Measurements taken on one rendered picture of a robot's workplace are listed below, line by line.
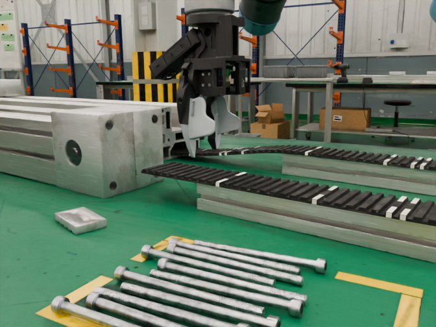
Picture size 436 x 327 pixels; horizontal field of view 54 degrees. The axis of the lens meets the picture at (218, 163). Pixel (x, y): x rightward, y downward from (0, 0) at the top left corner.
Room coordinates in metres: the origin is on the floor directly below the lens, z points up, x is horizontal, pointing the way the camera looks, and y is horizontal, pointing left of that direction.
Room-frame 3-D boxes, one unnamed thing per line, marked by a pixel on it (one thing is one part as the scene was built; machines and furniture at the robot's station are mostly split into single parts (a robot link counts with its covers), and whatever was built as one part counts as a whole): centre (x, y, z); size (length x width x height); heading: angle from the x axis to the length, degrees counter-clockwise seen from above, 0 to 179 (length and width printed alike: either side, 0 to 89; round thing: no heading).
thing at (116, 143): (0.54, 0.13, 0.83); 0.12 x 0.09 x 0.10; 144
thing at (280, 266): (0.30, -0.01, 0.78); 0.11 x 0.01 x 0.01; 63
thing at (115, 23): (10.54, 3.80, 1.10); 3.30 x 0.90 x 2.20; 61
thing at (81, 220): (0.38, 0.13, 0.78); 0.05 x 0.03 x 0.01; 41
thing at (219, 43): (0.67, 0.00, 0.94); 0.09 x 0.08 x 0.12; 54
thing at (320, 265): (0.30, -0.03, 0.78); 0.11 x 0.01 x 0.01; 63
